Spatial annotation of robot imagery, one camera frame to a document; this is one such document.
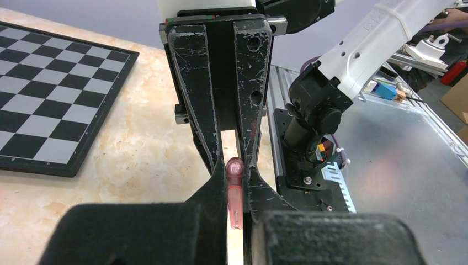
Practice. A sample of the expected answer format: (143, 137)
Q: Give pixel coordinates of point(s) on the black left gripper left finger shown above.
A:
(190, 232)

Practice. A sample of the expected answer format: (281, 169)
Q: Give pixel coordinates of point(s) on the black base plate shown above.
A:
(311, 180)

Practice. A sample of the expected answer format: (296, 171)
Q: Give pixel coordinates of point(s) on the pink translucent pen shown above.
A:
(234, 174)

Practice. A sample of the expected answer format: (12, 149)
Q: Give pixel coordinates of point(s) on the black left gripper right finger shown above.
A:
(281, 234)

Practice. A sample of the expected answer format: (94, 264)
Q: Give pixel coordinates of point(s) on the black grey chessboard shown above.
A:
(56, 93)

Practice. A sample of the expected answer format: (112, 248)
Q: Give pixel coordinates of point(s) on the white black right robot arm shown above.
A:
(350, 63)

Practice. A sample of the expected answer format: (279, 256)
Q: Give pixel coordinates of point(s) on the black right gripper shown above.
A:
(219, 64)

